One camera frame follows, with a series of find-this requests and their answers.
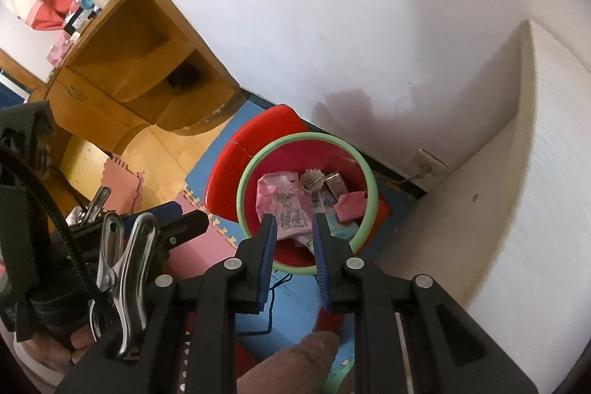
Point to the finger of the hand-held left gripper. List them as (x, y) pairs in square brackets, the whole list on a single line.
[(189, 225), (152, 211)]

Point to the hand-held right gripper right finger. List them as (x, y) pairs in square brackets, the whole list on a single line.
[(322, 274)]

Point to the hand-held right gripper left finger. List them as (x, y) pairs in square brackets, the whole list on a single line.
[(268, 269)]

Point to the teal printed plastic packet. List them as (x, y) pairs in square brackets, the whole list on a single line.
[(344, 230)]

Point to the pink and white plastic bag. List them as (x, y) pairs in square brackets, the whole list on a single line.
[(281, 200)]

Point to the pink paper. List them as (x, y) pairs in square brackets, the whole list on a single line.
[(351, 207)]

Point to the white badminton shuttlecock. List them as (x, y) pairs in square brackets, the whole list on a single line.
[(313, 180)]

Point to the red bin with green rim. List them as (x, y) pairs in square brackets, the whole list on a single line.
[(300, 154)]

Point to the person's left hand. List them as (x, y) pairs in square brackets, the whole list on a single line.
[(69, 348)]

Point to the foam puzzle floor mat tiles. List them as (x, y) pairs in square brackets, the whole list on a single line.
[(124, 186)]

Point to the metal spring clip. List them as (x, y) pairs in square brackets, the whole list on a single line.
[(138, 264), (99, 200)]

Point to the green plastic stool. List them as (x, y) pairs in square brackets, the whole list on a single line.
[(339, 382)]

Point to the red plastic stool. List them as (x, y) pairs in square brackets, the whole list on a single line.
[(258, 131)]

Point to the blue gridded panel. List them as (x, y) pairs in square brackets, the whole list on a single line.
[(11, 87)]

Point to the wooden desk cabinet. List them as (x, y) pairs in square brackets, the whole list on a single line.
[(129, 66)]

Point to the pink checked box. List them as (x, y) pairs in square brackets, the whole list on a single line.
[(60, 50)]

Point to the black box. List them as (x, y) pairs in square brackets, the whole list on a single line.
[(76, 20)]

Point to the red and pink bag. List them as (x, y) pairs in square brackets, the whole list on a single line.
[(48, 8)]

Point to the white wall socket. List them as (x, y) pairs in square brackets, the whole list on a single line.
[(429, 163)]

